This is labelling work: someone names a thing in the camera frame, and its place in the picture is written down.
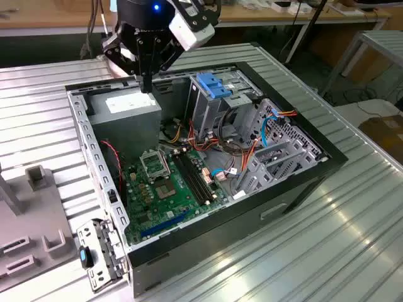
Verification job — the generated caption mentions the metal slot bracket cover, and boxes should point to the metal slot bracket cover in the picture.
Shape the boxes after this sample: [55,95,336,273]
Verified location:
[76,218,130,294]

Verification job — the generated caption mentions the grey parts rack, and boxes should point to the grey parts rack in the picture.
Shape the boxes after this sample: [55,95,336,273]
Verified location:
[0,165,79,292]

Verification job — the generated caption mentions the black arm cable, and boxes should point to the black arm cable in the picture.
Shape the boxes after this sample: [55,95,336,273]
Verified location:
[94,0,110,35]

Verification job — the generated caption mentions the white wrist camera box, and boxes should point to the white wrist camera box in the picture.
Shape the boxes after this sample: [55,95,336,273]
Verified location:
[168,0,222,52]

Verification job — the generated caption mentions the blue plastic drive latch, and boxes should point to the blue plastic drive latch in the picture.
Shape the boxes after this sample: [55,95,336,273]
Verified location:
[195,72,233,99]

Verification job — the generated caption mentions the metal optical drive cage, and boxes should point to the metal optical drive cage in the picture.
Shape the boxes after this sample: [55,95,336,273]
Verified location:
[184,69,264,141]

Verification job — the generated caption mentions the blue data wire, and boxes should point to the blue data wire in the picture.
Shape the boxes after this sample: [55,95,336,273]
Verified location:
[260,113,281,148]

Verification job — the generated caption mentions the flat cardboard sheet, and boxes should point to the flat cardboard sheet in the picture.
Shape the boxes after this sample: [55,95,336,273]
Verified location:
[332,2,363,16]

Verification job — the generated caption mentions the grey power supply box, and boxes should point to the grey power supply box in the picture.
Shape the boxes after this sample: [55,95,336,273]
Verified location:
[86,91,163,164]

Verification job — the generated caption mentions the red black fan wire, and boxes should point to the red black fan wire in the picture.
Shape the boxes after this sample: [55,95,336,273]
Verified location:
[100,140,125,193]

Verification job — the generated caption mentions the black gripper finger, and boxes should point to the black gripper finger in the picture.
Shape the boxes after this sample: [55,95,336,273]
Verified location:
[147,36,184,94]
[101,33,149,94]

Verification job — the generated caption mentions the short blue wire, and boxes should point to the short blue wire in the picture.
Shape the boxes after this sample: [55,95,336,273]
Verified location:
[209,168,228,182]

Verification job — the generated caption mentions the black open PC case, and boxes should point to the black open PC case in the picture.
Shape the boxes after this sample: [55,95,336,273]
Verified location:
[64,61,349,299]

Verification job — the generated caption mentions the green motherboard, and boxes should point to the green motherboard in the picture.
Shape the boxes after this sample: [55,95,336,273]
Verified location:
[121,147,232,247]

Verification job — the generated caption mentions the orange power wire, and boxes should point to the orange power wire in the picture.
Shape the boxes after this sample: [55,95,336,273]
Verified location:
[272,108,298,121]

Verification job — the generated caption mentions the black stand pole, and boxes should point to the black stand pole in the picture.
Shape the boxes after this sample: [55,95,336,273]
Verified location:
[285,0,329,65]

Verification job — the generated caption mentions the grey cable silver plug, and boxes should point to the grey cable silver plug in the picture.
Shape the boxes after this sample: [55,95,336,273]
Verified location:
[80,0,98,60]

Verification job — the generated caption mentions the brown cardboard box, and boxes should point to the brown cardboard box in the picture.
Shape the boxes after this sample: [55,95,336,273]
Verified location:
[358,115,403,158]

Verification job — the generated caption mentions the white flat box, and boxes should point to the white flat box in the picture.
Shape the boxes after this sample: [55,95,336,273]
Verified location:
[288,2,313,16]

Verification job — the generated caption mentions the blue black latch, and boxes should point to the blue black latch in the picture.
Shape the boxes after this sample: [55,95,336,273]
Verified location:
[77,245,95,270]

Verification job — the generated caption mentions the orange red wire bundle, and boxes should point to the orange red wire bundle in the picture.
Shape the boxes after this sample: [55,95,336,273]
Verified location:
[188,119,264,177]

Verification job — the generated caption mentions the long wooden desk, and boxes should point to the long wooden desk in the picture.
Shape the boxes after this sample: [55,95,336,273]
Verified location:
[0,0,393,65]

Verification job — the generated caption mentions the black cable loop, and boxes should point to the black cable loop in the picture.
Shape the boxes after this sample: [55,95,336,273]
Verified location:
[218,108,242,150]

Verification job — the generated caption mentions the yellow wire bundle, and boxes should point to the yellow wire bundle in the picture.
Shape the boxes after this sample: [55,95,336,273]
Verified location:
[163,118,187,145]

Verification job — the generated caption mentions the metal disk bay cage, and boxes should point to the metal disk bay cage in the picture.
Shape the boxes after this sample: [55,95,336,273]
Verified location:
[232,98,329,201]

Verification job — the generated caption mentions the blue expansion slot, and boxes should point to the blue expansion slot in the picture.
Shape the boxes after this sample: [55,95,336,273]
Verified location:
[140,209,192,239]

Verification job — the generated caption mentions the black RAM slot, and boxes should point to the black RAM slot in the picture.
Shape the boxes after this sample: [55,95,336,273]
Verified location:
[172,153,208,206]
[181,152,219,202]

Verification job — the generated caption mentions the CPU socket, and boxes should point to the CPU socket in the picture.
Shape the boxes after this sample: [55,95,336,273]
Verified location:
[153,179,177,201]

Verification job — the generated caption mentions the metal socket cover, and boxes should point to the metal socket cover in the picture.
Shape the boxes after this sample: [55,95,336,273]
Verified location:
[139,150,173,182]

